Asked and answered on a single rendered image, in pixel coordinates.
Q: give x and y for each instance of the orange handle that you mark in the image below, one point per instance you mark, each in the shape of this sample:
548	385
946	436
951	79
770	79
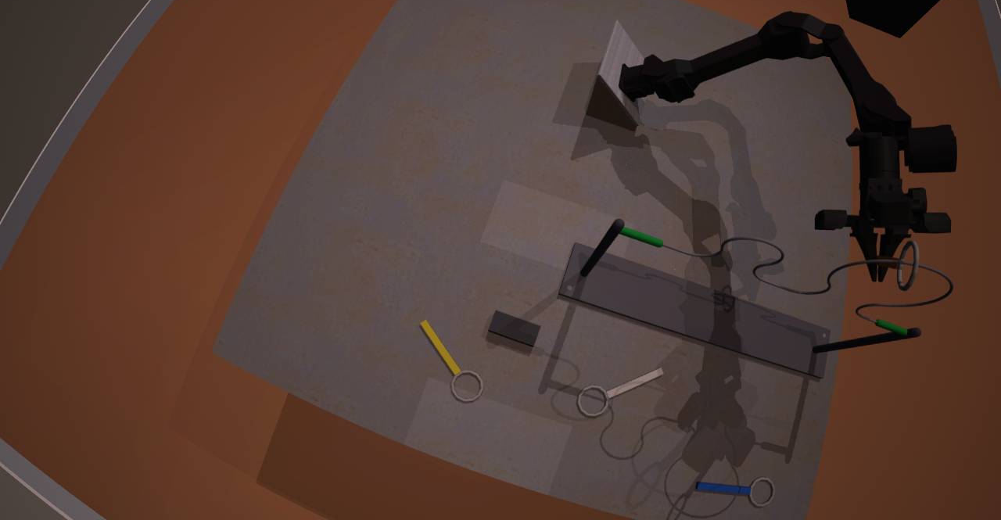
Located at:
900	266

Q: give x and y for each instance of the yellow handle with grey loop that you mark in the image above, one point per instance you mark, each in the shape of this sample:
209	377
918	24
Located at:
450	361

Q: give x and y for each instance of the dark blue handle with grey loop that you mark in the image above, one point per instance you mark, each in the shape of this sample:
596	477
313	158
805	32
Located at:
736	489

